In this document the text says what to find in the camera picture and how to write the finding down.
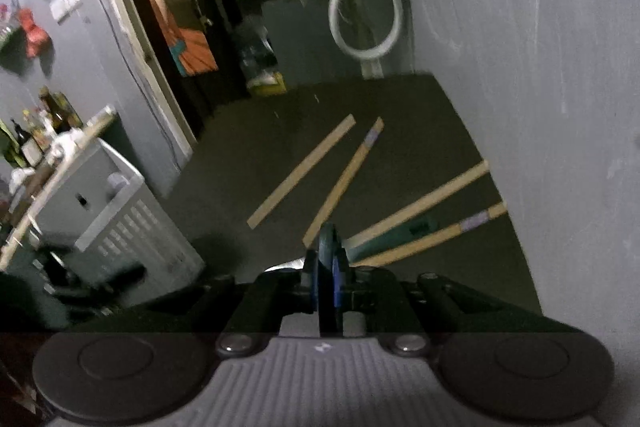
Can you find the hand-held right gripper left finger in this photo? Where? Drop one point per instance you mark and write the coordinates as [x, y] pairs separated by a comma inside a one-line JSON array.
[[314, 289]]

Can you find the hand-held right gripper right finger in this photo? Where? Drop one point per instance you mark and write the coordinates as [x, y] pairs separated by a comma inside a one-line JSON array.
[[340, 289]]

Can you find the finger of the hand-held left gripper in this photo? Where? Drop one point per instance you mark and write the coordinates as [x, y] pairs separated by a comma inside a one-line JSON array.
[[110, 279]]

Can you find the white perforated plastic basket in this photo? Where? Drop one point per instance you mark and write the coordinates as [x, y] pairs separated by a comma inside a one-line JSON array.
[[125, 217]]

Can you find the wooden chopstick purple band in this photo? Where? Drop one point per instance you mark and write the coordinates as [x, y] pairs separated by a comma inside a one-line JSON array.
[[440, 234], [345, 177]]

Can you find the sauce bottle with label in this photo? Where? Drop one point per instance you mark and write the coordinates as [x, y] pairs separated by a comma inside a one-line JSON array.
[[31, 142]]

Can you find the amber glass bottle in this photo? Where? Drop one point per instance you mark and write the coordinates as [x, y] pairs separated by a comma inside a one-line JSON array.
[[67, 112]]

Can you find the dark glass bottle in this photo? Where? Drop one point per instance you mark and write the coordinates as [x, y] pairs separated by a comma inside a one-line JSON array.
[[50, 112]]

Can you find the yellow plastic container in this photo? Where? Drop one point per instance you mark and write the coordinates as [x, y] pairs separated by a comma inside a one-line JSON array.
[[267, 86]]

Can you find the red plastic bag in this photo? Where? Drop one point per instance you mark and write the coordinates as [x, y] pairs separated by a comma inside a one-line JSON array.
[[36, 34]]

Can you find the beige door frame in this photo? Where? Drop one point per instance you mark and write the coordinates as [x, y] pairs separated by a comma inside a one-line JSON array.
[[120, 7]]

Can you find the white wall switch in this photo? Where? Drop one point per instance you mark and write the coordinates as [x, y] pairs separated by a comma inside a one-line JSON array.
[[65, 3]]

